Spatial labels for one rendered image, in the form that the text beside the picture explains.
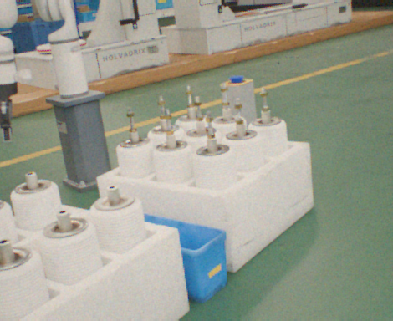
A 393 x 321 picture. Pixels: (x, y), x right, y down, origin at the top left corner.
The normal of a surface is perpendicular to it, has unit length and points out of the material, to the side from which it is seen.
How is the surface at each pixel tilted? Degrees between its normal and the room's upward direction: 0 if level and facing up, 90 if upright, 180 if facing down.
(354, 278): 0
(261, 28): 90
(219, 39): 90
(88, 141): 90
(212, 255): 92
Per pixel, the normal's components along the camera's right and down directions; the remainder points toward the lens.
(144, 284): 0.80, 0.09
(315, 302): -0.12, -0.94
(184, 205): -0.59, 0.32
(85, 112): 0.60, 0.18
